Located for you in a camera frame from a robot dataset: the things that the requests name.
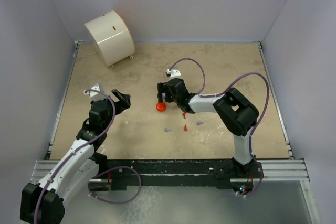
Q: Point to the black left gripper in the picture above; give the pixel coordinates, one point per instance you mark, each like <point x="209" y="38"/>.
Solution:
<point x="123" y="104"/>

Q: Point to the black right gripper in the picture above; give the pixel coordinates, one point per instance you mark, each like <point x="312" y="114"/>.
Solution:
<point x="163" y="87"/>

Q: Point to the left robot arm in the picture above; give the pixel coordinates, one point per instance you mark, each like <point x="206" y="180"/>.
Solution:
<point x="45" y="201"/>

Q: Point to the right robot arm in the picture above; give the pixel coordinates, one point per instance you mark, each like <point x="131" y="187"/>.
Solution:
<point x="237" y="113"/>

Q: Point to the orange earbud charging case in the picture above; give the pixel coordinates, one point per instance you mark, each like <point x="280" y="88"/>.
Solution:
<point x="161" y="106"/>

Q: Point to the white cylindrical box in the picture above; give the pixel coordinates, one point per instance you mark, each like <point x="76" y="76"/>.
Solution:
<point x="111" y="38"/>

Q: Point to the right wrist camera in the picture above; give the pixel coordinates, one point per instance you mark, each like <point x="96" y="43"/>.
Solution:
<point x="173" y="73"/>

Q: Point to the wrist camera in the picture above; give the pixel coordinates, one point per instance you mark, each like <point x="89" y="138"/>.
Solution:
<point x="173" y="73"/>
<point x="94" y="92"/>

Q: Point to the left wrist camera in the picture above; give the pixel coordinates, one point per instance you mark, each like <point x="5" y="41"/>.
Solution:
<point x="94" y="92"/>

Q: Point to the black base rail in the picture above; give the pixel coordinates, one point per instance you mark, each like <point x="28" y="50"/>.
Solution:
<point x="118" y="174"/>

